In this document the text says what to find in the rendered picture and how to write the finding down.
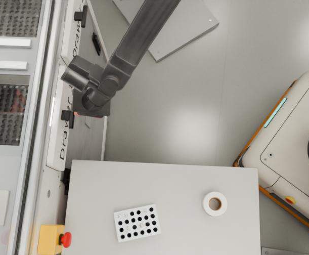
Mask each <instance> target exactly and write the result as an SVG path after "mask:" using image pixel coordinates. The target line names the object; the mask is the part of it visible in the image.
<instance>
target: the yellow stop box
mask: <svg viewBox="0 0 309 255"><path fill-rule="evenodd" d="M64 230H65V226H64V225H56V224H47V225H41V227H40V234H39V242H38V249H37V254H40V255H55V254H58V253H61V252H62V247H63V244H62V243H61V239H62V236H64Z"/></svg>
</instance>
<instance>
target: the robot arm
mask: <svg viewBox="0 0 309 255"><path fill-rule="evenodd" d="M180 1H181V0H144V2H143V4H142V5H141V7H140V9H139V10H138V12H137V14H136V15H135V17H134V19H133V21H132V22H131V24H130V26H129V27H128V29H127V31H126V33H125V34H124V35H123V37H122V39H121V41H120V42H119V44H118V46H117V47H116V48H115V50H114V52H113V54H112V55H111V57H110V59H109V61H108V62H107V64H106V66H105V68H103V67H101V66H100V65H98V64H96V63H95V65H94V64H93V63H91V62H89V61H88V60H86V59H84V58H82V57H81V56H78V55H76V56H74V58H73V59H72V61H70V64H69V65H68V67H67V68H66V69H65V72H64V73H63V75H62V76H61V78H60V79H61V80H62V81H64V82H66V83H67V84H69V85H70V86H72V87H74V89H73V90H72V95H73V97H72V105H71V111H72V112H74V115H78V116H82V115H83V116H90V117H94V118H103V117H104V116H107V117H108V116H109V115H110V105H111V99H112V98H113V97H114V96H115V94H116V91H120V90H122V89H123V88H124V86H125V85H126V84H127V82H128V81H129V79H130V78H131V75H132V73H133V72H134V70H135V69H136V67H137V66H138V64H139V63H140V61H141V59H142V57H143V56H144V54H145V52H146V51H147V49H148V48H149V46H150V45H151V44H152V42H153V41H154V39H155V38H156V36H157V35H158V33H159V32H160V30H161V29H162V28H163V26H164V25H165V23H166V22H167V20H168V19H169V17H170V16H171V15H172V13H173V11H174V10H175V9H176V7H177V6H178V4H179V3H180ZM88 87H90V88H89V89H87V88H88Z"/></svg>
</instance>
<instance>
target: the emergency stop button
mask: <svg viewBox="0 0 309 255"><path fill-rule="evenodd" d="M71 241H72V234H71V233H70V232H66V233H65V235H64V236H62V239H61V243H62V244H63V246H64V248H68V247H69V246H70V245H71Z"/></svg>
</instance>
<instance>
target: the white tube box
mask: <svg viewBox="0 0 309 255"><path fill-rule="evenodd" d="M143 209H146V210H147V212H146V213H143ZM124 213H127V214H128V216H127V217H124V216H123V214H124ZM118 214H120V215H121V218H120V219H118V218H117V215H118ZM114 219H115V226H116V232H117V237H118V243H120V242H124V241H129V240H134V239H138V238H143V237H147V236H152V235H157V234H161V229H160V224H159V219H158V214H157V209H156V204H152V205H147V206H142V207H137V208H133V209H128V210H123V211H119V212H114ZM139 224H143V227H142V228H140V227H139ZM127 226H129V227H130V230H129V231H127V230H126V229H125V228H126V227H127Z"/></svg>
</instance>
